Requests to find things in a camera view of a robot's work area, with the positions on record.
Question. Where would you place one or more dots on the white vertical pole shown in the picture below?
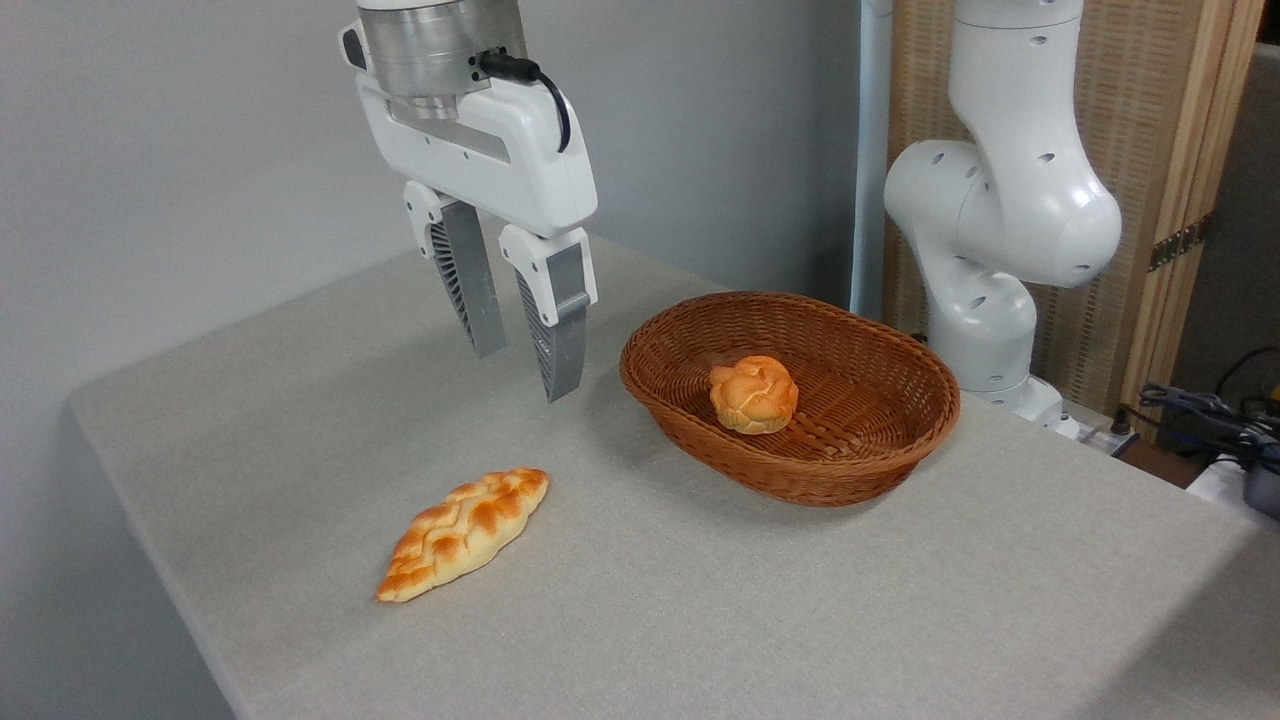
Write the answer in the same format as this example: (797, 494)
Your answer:
(870, 150)

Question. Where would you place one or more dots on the round knotted bread roll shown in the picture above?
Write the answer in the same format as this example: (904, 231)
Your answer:
(752, 395)

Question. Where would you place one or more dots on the grey tablecloth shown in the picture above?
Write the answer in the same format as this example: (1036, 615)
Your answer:
(300, 420)

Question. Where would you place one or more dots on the white and grey device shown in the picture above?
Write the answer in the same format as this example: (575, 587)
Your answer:
(1262, 492)

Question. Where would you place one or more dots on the brown wicker basket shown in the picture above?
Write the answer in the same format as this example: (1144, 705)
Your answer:
(870, 430)

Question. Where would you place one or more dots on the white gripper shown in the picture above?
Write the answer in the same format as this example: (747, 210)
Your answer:
(520, 160)

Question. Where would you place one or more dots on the wooden woven folding screen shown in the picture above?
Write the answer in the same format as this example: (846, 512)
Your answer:
(1150, 100)

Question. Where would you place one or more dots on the metal screen hinge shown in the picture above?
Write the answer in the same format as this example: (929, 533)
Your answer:
(1180, 243)

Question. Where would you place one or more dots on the long braided bread loaf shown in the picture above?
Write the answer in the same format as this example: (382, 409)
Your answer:
(462, 532)

